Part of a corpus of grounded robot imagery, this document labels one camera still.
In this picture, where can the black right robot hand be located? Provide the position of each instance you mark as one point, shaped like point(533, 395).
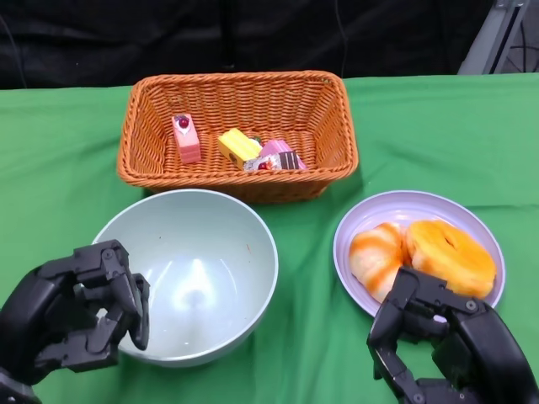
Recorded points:
point(463, 345)

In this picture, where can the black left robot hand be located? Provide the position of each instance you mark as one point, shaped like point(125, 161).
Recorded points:
point(63, 311)

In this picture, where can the orange striped twisted bread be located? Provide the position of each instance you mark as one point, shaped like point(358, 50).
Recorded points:
point(375, 256)

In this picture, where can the pale grey-green bowl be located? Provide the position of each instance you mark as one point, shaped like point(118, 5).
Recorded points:
point(202, 269)

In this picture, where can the coral layered cake slice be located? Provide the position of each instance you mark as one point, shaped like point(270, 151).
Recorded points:
point(186, 141)

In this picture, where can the yellow cake slice green ball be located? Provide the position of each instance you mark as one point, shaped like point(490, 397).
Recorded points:
point(238, 147)

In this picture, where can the brown chocolate cake slice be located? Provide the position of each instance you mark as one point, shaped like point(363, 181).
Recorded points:
point(278, 162)

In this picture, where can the pink layered cake slice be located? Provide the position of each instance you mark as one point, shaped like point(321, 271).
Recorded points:
point(275, 147)

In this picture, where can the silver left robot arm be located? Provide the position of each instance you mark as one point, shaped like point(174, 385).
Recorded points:
point(12, 389)

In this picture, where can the lilac plate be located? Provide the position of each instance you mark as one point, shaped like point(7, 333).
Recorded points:
point(421, 206)

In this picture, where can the orange wicker basket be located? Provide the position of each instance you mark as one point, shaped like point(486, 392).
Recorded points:
point(240, 97)

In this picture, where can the green tablecloth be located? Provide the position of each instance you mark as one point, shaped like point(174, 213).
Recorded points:
point(63, 147)

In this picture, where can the black backdrop cloth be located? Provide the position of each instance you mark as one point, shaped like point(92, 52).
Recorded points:
point(126, 38)

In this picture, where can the aluminium frame profile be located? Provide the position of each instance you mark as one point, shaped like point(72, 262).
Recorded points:
point(497, 38)

